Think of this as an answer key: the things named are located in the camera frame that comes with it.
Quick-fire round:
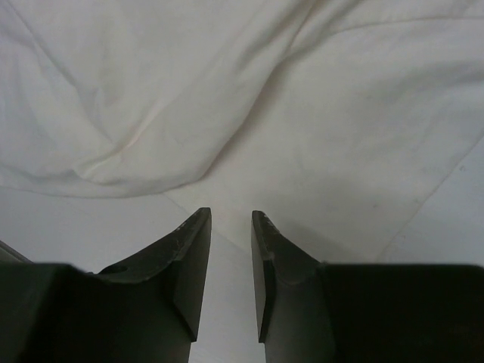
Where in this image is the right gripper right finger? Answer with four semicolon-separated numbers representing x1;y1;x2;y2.
251;211;483;362

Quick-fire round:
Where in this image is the white t shirt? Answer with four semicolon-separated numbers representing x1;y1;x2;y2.
1;1;483;259

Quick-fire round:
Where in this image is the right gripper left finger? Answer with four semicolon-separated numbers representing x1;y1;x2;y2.
1;208;211;362

